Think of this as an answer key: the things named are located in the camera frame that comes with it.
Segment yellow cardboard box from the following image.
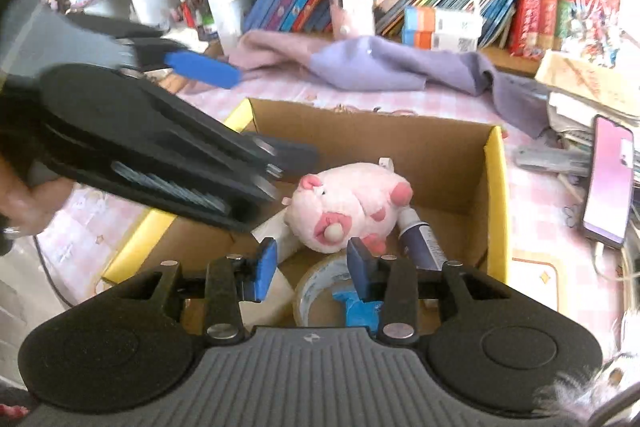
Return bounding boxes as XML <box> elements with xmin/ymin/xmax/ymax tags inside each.
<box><xmin>101</xmin><ymin>97</ymin><xmax>512</xmax><ymax>329</ymax></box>

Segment smartphone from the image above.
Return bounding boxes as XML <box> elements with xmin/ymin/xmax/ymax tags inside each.
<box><xmin>581</xmin><ymin>115</ymin><xmax>636</xmax><ymax>250</ymax></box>

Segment white spray bottle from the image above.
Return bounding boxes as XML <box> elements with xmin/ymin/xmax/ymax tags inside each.
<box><xmin>397</xmin><ymin>205</ymin><xmax>450</xmax><ymax>272</ymax></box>

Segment brown cardboard notebook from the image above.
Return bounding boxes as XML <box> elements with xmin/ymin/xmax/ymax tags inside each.
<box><xmin>534</xmin><ymin>49</ymin><xmax>640</xmax><ymax>120</ymax></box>

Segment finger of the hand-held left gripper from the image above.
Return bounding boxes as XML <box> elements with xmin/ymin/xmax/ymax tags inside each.
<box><xmin>220</xmin><ymin>131</ymin><xmax>322</xmax><ymax>182</ymax></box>
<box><xmin>67</xmin><ymin>13</ymin><xmax>245</xmax><ymax>90</ymax></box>

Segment pink plush pig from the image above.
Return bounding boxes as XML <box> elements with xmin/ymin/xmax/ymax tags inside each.
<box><xmin>283</xmin><ymin>160</ymin><xmax>416</xmax><ymax>257</ymax></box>

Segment purple cloth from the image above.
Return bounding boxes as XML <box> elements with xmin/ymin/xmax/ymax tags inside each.
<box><xmin>226</xmin><ymin>29</ymin><xmax>552</xmax><ymax>138</ymax></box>

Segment fluffy grey fur trim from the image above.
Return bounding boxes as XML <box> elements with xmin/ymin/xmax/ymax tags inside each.
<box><xmin>537</xmin><ymin>347</ymin><xmax>640</xmax><ymax>427</ymax></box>

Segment red boxed books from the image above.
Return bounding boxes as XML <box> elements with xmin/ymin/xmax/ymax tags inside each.
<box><xmin>507</xmin><ymin>0</ymin><xmax>623</xmax><ymax>68</ymax></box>

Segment orange and blue boxes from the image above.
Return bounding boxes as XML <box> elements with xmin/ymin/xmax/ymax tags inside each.
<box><xmin>401</xmin><ymin>5</ymin><xmax>485</xmax><ymax>54</ymax></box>

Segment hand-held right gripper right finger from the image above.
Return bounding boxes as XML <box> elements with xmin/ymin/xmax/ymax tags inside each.
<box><xmin>346</xmin><ymin>237</ymin><xmax>507</xmax><ymax>342</ymax></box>

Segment clear tape roll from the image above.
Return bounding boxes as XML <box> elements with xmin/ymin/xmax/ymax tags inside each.
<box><xmin>292</xmin><ymin>252</ymin><xmax>387</xmax><ymax>329</ymax></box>

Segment small red bottle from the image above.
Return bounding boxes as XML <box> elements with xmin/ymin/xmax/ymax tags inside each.
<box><xmin>179</xmin><ymin>0</ymin><xmax>198</xmax><ymax>30</ymax></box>

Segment white power adapter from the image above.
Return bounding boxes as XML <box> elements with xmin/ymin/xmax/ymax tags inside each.
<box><xmin>239</xmin><ymin>211</ymin><xmax>303</xmax><ymax>326</ymax></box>

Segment white charging cable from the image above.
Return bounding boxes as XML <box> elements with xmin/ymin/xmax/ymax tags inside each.
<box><xmin>591</xmin><ymin>241</ymin><xmax>640</xmax><ymax>308</ymax></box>

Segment person's left hand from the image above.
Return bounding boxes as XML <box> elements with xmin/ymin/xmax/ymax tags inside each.
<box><xmin>0</xmin><ymin>154</ymin><xmax>77</xmax><ymax>239</ymax></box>

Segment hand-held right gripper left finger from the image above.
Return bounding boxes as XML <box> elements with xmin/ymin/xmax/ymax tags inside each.
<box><xmin>120</xmin><ymin>237</ymin><xmax>279</xmax><ymax>341</ymax></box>

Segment pink carton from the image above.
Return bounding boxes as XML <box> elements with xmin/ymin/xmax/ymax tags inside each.
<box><xmin>326</xmin><ymin>0</ymin><xmax>377</xmax><ymax>42</ymax></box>

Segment stack of papers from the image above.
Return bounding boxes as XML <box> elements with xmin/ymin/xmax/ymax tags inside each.
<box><xmin>514</xmin><ymin>77</ymin><xmax>640</xmax><ymax>180</ymax></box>

